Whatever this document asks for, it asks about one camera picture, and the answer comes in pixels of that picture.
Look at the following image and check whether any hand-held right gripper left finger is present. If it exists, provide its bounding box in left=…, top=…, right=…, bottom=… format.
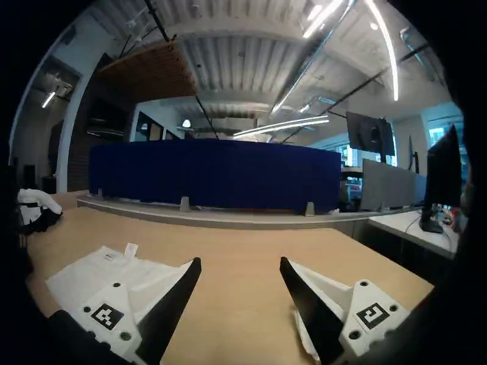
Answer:
left=78, top=257, right=202, bottom=365

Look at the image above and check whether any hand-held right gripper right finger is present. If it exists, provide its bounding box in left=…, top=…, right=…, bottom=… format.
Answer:
left=279, top=256, right=412, bottom=365

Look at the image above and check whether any white towel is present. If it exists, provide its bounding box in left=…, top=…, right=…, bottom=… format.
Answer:
left=44, top=242, right=321, bottom=362

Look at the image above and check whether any black monitor on arm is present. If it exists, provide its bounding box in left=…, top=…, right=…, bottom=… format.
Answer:
left=345, top=111, right=397, bottom=158

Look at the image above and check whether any white desk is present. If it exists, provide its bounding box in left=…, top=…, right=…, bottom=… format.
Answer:
left=366, top=210, right=460, bottom=261

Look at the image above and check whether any grey desk screen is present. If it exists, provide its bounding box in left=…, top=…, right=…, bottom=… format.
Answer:
left=360, top=158, right=428, bottom=212

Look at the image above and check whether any heap of white towels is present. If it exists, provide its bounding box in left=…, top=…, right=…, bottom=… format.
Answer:
left=16, top=188, right=64, bottom=216

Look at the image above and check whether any black monitor on stand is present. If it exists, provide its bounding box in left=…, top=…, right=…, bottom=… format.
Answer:
left=419, top=124, right=463, bottom=234

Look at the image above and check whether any thin black monitor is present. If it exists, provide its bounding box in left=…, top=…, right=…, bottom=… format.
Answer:
left=408, top=134, right=420, bottom=173

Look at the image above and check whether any blue desk screen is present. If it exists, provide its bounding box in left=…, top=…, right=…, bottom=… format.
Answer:
left=75, top=138, right=342, bottom=230

